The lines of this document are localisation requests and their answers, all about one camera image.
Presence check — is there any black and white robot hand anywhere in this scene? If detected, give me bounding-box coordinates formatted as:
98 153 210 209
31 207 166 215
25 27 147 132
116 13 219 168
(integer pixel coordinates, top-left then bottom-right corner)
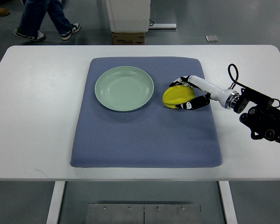
169 75 239 110

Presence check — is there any yellow starfruit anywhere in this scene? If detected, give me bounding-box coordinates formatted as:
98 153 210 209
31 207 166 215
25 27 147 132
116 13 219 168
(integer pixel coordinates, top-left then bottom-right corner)
162 85 196 109

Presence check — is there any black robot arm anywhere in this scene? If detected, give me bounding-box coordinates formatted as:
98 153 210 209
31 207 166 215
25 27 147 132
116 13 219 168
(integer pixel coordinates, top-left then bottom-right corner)
228 64 280 143

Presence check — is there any grey floor plate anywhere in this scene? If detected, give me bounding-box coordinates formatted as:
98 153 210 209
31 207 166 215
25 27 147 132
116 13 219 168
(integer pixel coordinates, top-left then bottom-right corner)
205 35 218 43

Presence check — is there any light green plate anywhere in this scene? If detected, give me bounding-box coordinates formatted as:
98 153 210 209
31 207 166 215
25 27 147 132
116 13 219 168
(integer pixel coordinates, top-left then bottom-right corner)
94 66 154 112

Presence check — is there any blue grey fabric mat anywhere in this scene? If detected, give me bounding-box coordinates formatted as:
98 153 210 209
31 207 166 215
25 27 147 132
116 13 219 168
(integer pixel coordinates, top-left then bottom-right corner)
70 57 222 168

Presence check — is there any white right table leg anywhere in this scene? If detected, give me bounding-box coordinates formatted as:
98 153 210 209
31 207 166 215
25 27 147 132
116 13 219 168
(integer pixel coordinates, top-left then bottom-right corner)
218 181 238 224

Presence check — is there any white table leg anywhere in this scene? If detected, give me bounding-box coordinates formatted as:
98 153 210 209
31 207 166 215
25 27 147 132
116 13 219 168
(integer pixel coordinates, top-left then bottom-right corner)
46 181 65 224
218 181 238 224

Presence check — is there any cardboard box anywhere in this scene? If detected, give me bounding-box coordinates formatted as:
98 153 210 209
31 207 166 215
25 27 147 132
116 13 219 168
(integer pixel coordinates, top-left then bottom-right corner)
112 32 145 45

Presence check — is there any white left table leg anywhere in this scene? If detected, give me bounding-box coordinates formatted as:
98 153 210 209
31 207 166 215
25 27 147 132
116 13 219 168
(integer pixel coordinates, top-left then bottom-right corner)
46 181 65 224

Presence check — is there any walking person in jeans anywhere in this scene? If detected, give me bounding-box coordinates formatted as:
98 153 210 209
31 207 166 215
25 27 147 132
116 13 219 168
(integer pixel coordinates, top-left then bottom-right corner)
14 0 81 41

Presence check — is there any white floor rail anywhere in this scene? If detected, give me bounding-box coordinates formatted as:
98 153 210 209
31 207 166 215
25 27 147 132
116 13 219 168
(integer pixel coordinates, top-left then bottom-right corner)
148 23 177 29

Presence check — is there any metal base plate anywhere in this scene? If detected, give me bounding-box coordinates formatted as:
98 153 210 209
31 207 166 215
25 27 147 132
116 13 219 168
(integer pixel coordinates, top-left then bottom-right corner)
86 203 203 224

